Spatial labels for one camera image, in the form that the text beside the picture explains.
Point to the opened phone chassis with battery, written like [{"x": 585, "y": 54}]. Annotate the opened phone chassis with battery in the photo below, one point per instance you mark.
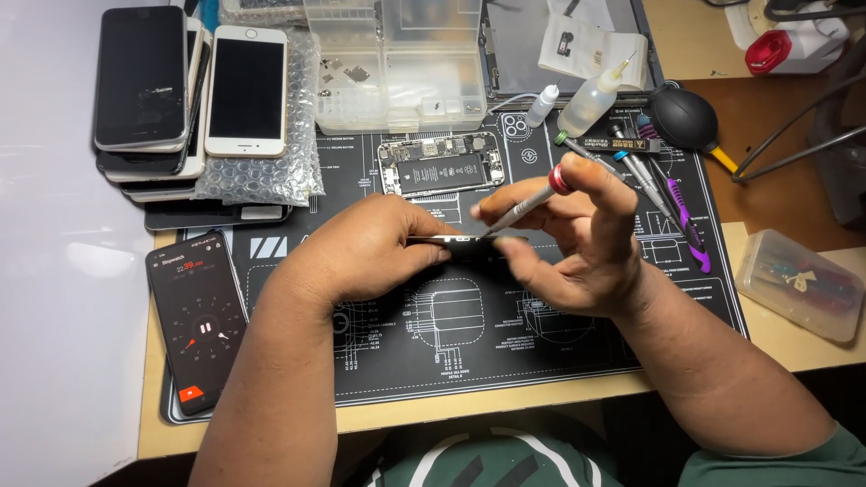
[{"x": 440, "y": 172}]

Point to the stack of smartphones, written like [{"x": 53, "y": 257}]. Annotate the stack of smartphones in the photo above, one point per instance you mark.
[{"x": 139, "y": 74}]

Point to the black printed repair mat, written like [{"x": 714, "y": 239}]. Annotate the black printed repair mat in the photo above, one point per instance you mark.
[{"x": 473, "y": 365}]

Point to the green cap precision screwdriver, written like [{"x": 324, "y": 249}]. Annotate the green cap precision screwdriver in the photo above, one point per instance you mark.
[{"x": 575, "y": 147}]

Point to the black air blower yellow nozzle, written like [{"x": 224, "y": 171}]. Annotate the black air blower yellow nozzle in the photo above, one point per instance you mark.
[{"x": 683, "y": 118}]

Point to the person's left hand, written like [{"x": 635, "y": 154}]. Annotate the person's left hand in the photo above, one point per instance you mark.
[{"x": 358, "y": 243}]

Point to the blue cap precision screwdriver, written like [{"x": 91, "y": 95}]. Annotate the blue cap precision screwdriver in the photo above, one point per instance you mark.
[{"x": 643, "y": 184}]

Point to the purple black pry tool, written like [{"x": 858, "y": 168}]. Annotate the purple black pry tool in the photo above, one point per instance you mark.
[{"x": 690, "y": 230}]

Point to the clear plastic tool case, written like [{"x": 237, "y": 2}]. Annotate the clear plastic tool case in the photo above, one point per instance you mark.
[{"x": 798, "y": 284}]

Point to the silver black precision screwdriver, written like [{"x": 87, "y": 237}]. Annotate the silver black precision screwdriver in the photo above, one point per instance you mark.
[{"x": 626, "y": 139}]

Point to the bubble wrap sheet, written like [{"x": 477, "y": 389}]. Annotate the bubble wrap sheet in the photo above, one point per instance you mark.
[{"x": 298, "y": 169}]

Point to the red cap precision screwdriver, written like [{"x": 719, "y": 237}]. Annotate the red cap precision screwdriver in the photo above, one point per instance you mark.
[{"x": 526, "y": 208}]

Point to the black smartphone with lit screen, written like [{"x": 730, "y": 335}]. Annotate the black smartphone with lit screen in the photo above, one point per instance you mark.
[{"x": 196, "y": 324}]

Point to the white paper parts packet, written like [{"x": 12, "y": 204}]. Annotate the white paper parts packet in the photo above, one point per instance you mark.
[{"x": 595, "y": 47}]

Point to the black flat device with label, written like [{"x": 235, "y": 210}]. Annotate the black flat device with label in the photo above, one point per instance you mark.
[{"x": 203, "y": 216}]

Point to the small white dropper bottle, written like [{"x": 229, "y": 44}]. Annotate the small white dropper bottle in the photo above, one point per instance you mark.
[{"x": 541, "y": 108}]

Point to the bubble wrap bag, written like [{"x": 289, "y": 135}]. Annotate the bubble wrap bag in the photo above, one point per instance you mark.
[{"x": 264, "y": 10}]

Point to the clear plastic compartment box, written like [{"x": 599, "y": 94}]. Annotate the clear plastic compartment box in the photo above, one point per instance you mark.
[{"x": 406, "y": 67}]

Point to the clear needle tip bottle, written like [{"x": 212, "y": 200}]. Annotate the clear needle tip bottle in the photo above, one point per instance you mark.
[{"x": 585, "y": 108}]

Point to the person's green shirt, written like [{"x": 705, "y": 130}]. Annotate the person's green shirt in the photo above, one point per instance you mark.
[{"x": 514, "y": 460}]

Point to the grey tablet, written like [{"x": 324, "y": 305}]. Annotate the grey tablet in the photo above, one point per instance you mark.
[{"x": 514, "y": 40}]

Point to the dark grey equipment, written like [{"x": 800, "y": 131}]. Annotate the dark grey equipment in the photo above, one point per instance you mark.
[{"x": 846, "y": 169}]

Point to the white bottle with red cap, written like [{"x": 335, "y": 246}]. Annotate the white bottle with red cap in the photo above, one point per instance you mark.
[{"x": 812, "y": 44}]

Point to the person's right hand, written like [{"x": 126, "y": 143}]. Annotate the person's right hand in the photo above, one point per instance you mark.
[{"x": 595, "y": 257}]

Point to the thin black phone screen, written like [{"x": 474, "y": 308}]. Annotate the thin black phone screen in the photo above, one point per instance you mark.
[{"x": 468, "y": 245}]

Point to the white phone with dark display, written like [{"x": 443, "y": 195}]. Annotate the white phone with dark display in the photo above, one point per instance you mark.
[{"x": 247, "y": 88}]

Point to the purple grip precision screwdriver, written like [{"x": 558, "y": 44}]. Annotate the purple grip precision screwdriver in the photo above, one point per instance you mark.
[{"x": 647, "y": 127}]

